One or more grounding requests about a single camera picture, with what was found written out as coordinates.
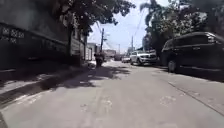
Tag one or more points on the distant buildings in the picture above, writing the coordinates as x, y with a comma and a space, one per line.
108, 52

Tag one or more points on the person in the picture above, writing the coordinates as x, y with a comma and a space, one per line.
99, 59

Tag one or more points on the white car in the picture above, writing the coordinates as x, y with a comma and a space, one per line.
125, 59

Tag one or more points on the utility pole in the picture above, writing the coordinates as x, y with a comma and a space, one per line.
102, 40

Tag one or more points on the white suv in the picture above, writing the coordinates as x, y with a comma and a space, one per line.
142, 57

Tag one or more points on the grey concrete road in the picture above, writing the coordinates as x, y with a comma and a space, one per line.
126, 100

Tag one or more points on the large overhanging tree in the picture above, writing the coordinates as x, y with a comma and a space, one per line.
86, 13

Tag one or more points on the group of palm trees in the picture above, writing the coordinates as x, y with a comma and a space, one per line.
176, 20

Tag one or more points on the black van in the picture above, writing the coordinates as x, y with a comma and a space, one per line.
196, 50

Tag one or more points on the raised concrete sidewalk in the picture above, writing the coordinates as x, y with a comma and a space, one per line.
23, 83

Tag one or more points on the dark wall with pattern blocks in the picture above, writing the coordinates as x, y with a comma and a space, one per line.
30, 46

